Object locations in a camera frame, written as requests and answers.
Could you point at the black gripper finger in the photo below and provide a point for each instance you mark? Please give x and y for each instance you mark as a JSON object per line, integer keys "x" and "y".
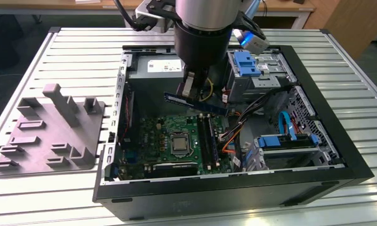
{"x": 187, "y": 84}
{"x": 201, "y": 84}

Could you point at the RAM stick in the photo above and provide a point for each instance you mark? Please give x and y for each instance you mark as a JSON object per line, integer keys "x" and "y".
{"x": 213, "y": 141}
{"x": 206, "y": 107}

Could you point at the black RAM slot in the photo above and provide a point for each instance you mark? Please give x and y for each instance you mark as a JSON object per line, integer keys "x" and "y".
{"x": 201, "y": 141}

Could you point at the grey power supply unit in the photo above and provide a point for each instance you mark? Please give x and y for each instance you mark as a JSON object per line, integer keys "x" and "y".
{"x": 150, "y": 94}

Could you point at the metal drive cage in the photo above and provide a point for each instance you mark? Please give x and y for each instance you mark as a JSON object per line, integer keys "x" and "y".
{"x": 263, "y": 82}

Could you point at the CPU socket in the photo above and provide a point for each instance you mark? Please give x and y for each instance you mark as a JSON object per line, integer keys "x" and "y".
{"x": 179, "y": 135}

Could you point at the green motherboard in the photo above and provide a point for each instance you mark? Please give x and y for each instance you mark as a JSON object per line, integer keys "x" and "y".
{"x": 150, "y": 131}

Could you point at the silver CPU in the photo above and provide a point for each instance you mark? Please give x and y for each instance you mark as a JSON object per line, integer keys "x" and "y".
{"x": 179, "y": 144}

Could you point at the wooden desk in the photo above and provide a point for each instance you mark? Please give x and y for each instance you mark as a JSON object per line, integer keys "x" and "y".
{"x": 285, "y": 9}

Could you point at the blue carrier with disk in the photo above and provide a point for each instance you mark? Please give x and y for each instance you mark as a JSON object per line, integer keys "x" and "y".
{"x": 269, "y": 142}

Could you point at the black graphics card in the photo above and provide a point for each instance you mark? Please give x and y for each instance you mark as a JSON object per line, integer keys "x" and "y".
{"x": 171, "y": 169}

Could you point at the silver disk bay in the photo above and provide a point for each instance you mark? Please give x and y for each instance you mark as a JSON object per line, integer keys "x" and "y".
{"x": 289, "y": 151}

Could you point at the grey parts rack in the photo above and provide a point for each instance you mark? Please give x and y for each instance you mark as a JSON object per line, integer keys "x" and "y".
{"x": 58, "y": 139}

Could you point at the wooden cabinet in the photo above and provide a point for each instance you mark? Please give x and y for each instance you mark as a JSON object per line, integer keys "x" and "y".
{"x": 347, "y": 18}

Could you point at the black PC case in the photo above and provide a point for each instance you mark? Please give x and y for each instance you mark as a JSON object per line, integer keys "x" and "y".
{"x": 206, "y": 202}

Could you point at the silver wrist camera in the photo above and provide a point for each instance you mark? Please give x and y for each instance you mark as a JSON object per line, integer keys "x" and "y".
{"x": 157, "y": 22}
{"x": 254, "y": 43}

